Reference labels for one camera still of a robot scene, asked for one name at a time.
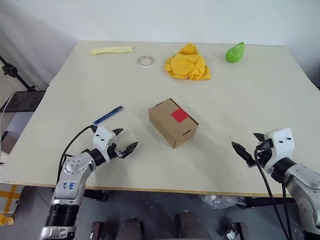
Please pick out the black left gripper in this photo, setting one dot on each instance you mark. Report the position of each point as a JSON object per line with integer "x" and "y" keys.
{"x": 115, "y": 150}

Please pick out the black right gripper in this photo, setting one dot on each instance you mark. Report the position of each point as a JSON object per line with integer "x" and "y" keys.
{"x": 264, "y": 153}

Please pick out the blue pen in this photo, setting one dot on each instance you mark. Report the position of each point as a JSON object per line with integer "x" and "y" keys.
{"x": 107, "y": 115}

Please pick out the brown cardboard box red sticker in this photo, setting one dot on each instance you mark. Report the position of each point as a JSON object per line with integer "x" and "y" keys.
{"x": 162, "y": 121}

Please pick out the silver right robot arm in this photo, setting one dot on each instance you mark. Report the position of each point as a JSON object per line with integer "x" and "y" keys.
{"x": 305, "y": 180}

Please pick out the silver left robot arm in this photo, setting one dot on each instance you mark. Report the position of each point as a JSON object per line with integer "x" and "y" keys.
{"x": 75, "y": 175}

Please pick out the clear plastic bag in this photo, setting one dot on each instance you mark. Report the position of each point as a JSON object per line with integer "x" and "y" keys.
{"x": 220, "y": 201}

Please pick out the white tape roll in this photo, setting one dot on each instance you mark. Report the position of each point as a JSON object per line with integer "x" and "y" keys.
{"x": 145, "y": 66}

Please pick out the pale yellow flat strip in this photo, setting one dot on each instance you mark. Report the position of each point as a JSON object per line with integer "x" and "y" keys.
{"x": 110, "y": 49}

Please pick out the green pear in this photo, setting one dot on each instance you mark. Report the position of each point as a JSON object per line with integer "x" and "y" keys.
{"x": 233, "y": 55}

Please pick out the yellow crumpled cloth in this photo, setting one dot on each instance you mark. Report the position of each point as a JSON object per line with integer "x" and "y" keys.
{"x": 187, "y": 65}

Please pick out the black tripod stand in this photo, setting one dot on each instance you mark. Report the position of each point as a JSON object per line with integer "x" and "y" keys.
{"x": 9, "y": 69}

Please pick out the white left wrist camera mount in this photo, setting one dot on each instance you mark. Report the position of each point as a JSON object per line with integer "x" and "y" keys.
{"x": 102, "y": 137}

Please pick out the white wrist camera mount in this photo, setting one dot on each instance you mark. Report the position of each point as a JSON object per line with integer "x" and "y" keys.
{"x": 282, "y": 143}
{"x": 102, "y": 137}

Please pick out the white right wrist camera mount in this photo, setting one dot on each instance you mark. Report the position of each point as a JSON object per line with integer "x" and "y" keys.
{"x": 282, "y": 143}

